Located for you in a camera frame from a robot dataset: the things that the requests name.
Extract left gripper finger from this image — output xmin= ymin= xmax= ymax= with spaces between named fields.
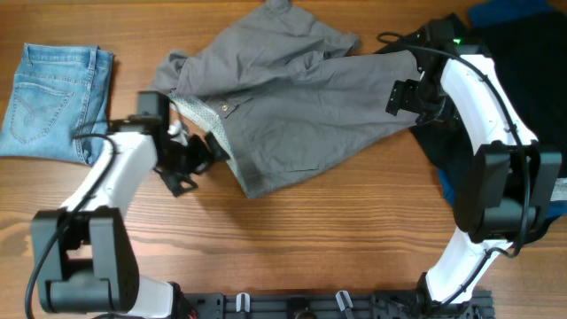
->
xmin=205 ymin=131 xmax=230 ymax=163
xmin=159 ymin=171 xmax=198 ymax=198

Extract grey shorts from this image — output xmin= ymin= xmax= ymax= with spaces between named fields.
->
xmin=151 ymin=1 xmax=420 ymax=198

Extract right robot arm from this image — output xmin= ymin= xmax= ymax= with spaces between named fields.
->
xmin=377 ymin=19 xmax=562 ymax=317

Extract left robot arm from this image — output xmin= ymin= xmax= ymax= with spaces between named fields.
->
xmin=24 ymin=91 xmax=228 ymax=318

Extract blue garment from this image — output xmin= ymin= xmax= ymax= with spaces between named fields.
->
xmin=438 ymin=0 xmax=567 ymax=221

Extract dark navy garment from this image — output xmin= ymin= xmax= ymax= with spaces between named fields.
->
xmin=376 ymin=11 xmax=567 ymax=245

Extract folded blue denim jeans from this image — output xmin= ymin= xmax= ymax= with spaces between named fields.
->
xmin=1 ymin=43 xmax=114 ymax=166

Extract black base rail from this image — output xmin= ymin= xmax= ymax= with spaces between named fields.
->
xmin=185 ymin=291 xmax=496 ymax=319

